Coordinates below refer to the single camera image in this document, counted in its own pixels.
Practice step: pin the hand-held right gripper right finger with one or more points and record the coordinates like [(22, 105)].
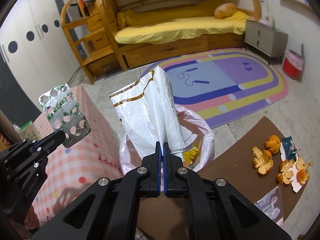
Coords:
[(166, 170)]

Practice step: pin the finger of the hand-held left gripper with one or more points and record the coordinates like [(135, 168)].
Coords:
[(45, 150), (53, 137)]

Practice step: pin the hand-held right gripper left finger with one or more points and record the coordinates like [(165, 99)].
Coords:
[(158, 170)]

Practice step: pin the silver green blister pack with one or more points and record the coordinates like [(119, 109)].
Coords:
[(67, 115)]

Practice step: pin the trash bin with pink bag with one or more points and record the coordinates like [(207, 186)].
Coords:
[(205, 140)]

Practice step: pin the white plastic bag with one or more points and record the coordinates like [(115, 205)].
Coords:
[(150, 110)]

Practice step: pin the green medicine box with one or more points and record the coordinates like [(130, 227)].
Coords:
[(27, 130)]

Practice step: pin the pink checkered tablecloth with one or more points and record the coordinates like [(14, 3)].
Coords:
[(95, 135)]

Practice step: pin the white wardrobe with round holes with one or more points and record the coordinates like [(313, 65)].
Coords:
[(30, 55)]

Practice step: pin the orange peel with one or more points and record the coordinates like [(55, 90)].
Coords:
[(303, 173), (286, 172), (262, 162)]

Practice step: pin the wooden staircase with drawers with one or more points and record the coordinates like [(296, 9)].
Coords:
[(97, 47)]

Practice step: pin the rainbow oval rug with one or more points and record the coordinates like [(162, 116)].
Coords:
[(225, 80)]

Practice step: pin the pink plastic package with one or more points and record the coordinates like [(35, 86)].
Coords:
[(270, 205)]

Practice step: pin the tangerine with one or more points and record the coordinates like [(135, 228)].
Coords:
[(273, 143)]

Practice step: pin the wooden bunk bed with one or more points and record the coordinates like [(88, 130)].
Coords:
[(175, 52)]

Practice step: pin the teal snack packet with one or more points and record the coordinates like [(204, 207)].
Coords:
[(289, 146)]

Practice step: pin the white paper sheet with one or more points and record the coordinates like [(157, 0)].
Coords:
[(297, 186)]

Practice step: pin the yellow bed sheet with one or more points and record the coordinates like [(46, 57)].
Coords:
[(175, 27)]

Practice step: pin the red bin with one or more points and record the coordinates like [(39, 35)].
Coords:
[(291, 66)]

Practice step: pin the grey nightstand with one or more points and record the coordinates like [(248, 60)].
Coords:
[(265, 40)]

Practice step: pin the orange plush toy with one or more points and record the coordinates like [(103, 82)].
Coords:
[(225, 10)]

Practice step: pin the white items on nightstand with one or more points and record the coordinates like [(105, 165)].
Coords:
[(267, 21)]

